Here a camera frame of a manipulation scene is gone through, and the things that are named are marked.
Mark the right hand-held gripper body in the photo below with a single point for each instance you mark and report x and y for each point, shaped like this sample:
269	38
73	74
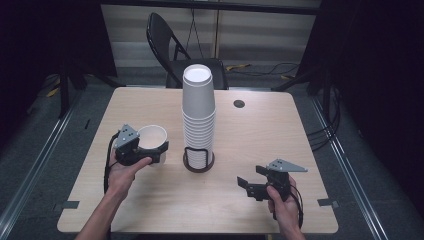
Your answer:
280	180

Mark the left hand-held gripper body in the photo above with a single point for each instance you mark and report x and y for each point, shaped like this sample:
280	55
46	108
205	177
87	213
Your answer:
128	146

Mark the single white paper cup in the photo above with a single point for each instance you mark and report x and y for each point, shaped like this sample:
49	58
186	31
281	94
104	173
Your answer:
152	136

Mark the stack of white paper cups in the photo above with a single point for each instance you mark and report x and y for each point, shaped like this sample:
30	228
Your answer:
198	103

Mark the person's right hand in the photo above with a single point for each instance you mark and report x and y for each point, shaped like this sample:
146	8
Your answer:
283	206

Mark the person's left hand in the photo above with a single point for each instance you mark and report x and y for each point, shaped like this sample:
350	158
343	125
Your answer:
123	176

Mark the grey tape strip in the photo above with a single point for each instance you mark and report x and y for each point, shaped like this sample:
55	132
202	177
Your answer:
326	202
68	204

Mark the round black table grommet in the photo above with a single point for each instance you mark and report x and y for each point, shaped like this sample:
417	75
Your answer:
239	103

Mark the black stand leg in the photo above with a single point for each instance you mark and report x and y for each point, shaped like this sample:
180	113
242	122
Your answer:
320	83
65	96

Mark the yellow floor tape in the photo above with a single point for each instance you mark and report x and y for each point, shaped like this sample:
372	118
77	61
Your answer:
52	92

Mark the black folding chair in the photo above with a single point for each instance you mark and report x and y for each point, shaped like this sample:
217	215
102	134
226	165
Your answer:
166	43

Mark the metal floor rail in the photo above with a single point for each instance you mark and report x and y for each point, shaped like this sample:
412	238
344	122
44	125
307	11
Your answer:
36	166
346	166

